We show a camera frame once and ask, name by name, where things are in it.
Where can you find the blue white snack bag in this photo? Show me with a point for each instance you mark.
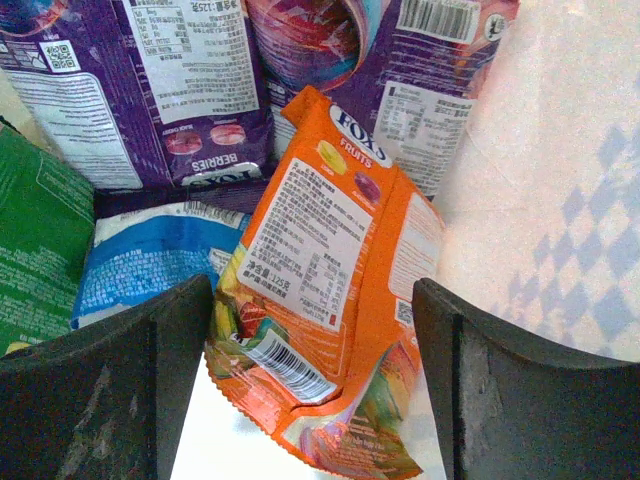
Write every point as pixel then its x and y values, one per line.
pixel 138 255

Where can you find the green snack bag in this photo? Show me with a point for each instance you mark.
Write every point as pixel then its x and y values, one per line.
pixel 47 222

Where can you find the purple Fox's berries bag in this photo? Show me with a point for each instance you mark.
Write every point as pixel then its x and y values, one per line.
pixel 141 94

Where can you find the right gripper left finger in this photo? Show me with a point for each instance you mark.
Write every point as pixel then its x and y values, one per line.
pixel 109 400

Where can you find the orange Fox's fruits candy bag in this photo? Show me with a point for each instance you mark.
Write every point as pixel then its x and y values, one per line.
pixel 312 333

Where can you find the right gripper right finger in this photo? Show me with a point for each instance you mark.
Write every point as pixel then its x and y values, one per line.
pixel 509 404

